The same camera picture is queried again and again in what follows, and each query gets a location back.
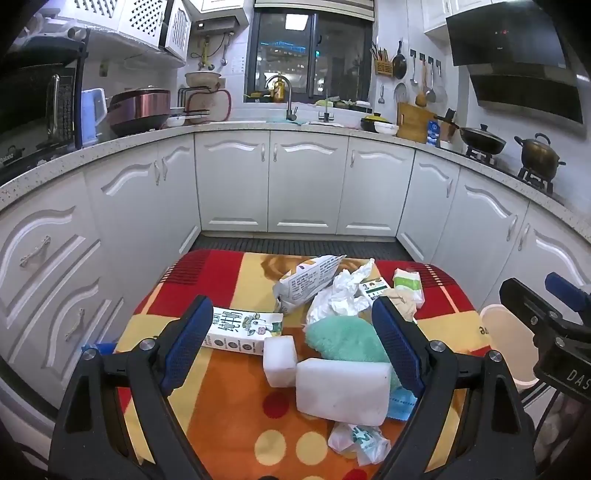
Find crumpled white paper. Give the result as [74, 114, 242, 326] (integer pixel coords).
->
[306, 258, 384, 326]

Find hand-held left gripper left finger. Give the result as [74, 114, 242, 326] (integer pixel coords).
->
[48, 295, 214, 480]

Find small white foam block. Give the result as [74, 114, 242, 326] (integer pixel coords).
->
[263, 336, 297, 387]

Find dish rack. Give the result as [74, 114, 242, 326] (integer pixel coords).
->
[178, 85, 232, 124]

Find gas stove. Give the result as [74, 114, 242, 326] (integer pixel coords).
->
[464, 148, 555, 195]

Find knife block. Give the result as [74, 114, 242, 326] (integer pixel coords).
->
[436, 108, 460, 144]

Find dark ribbed floor mat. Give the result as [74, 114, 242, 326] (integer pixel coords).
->
[191, 233, 419, 261]

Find white base cabinets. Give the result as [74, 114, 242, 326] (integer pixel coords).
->
[0, 129, 591, 416]

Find kitchen faucet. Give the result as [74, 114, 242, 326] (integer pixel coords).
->
[265, 75, 298, 121]

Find black countertop oven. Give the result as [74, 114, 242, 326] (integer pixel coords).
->
[0, 46, 88, 172]

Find red yellow printed blanket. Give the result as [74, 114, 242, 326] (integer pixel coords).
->
[115, 249, 495, 480]

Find white trash bin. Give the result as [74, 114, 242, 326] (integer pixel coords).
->
[479, 304, 546, 387]

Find beige crumpled cloth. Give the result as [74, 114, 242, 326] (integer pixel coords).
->
[383, 288, 419, 324]

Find black wok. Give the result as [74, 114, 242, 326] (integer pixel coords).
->
[459, 124, 507, 155]

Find black range hood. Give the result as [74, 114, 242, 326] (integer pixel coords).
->
[445, 0, 585, 124]

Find white green milk carton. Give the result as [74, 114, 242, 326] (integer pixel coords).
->
[202, 307, 284, 356]

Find teal fuzzy cloth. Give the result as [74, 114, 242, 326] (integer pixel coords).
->
[305, 316, 402, 388]

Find speckled kitchen countertop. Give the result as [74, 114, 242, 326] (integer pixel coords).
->
[0, 119, 591, 222]

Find white water heater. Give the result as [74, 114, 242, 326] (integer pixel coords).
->
[191, 16, 252, 37]

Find blue plastic pitcher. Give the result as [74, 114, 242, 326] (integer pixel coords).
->
[82, 88, 108, 144]

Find green white medicine box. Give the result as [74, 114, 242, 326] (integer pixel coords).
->
[359, 277, 389, 298]

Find white snack bag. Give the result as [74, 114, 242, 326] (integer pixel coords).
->
[272, 255, 347, 315]

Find green white tissue pack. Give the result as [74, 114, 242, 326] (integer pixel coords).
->
[392, 268, 424, 309]

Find cream pot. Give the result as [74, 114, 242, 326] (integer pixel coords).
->
[185, 71, 221, 88]

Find dark window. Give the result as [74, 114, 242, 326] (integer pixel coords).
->
[247, 11, 372, 104]

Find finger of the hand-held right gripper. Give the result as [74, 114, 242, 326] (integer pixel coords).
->
[545, 271, 591, 320]
[499, 277, 563, 346]

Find light blue carton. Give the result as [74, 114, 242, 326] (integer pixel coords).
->
[387, 387, 419, 421]

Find large white foam block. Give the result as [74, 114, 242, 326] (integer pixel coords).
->
[295, 358, 392, 426]

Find white lattice upper cabinet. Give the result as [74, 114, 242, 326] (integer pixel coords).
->
[14, 0, 192, 63]

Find red rice cooker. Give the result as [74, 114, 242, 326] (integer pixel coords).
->
[107, 89, 171, 137]

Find bronze stock pot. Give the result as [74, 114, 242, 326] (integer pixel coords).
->
[515, 133, 566, 180]

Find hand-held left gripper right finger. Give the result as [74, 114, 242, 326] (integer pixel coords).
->
[372, 296, 536, 480]

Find black hanging pan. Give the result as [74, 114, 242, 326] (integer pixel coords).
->
[392, 41, 408, 79]

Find wooden chopstick holder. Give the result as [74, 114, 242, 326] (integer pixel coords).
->
[373, 44, 393, 77]

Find wooden cutting board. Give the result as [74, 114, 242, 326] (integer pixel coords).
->
[397, 102, 437, 143]

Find crumpled white green wrapper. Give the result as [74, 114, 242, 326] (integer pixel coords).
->
[328, 421, 392, 466]

